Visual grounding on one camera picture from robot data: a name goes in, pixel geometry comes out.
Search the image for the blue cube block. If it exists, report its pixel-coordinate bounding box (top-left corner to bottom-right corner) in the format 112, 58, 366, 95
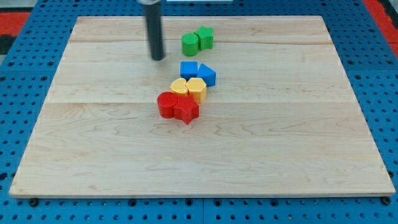
180, 61, 198, 81

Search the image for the green star block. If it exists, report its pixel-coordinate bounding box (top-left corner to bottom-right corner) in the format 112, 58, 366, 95
194, 26, 214, 50

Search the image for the yellow hexagon block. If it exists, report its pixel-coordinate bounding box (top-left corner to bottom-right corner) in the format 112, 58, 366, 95
185, 78, 207, 103

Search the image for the blue triangle block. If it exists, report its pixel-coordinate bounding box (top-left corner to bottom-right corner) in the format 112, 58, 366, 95
197, 63, 216, 86

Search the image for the light wooden board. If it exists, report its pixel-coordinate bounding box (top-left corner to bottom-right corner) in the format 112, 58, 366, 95
9, 16, 396, 198

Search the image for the red star block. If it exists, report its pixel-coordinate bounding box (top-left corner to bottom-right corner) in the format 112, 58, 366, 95
174, 95, 200, 124

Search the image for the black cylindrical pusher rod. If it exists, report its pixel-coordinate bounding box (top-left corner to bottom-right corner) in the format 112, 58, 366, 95
138, 0, 164, 61

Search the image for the red cylinder block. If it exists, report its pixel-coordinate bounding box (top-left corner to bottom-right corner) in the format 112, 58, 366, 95
157, 92, 178, 119

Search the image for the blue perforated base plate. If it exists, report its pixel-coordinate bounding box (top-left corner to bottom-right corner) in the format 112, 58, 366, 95
1, 1, 397, 223

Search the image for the green cylinder block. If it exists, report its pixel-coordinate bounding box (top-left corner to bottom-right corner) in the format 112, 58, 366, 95
181, 33, 199, 57

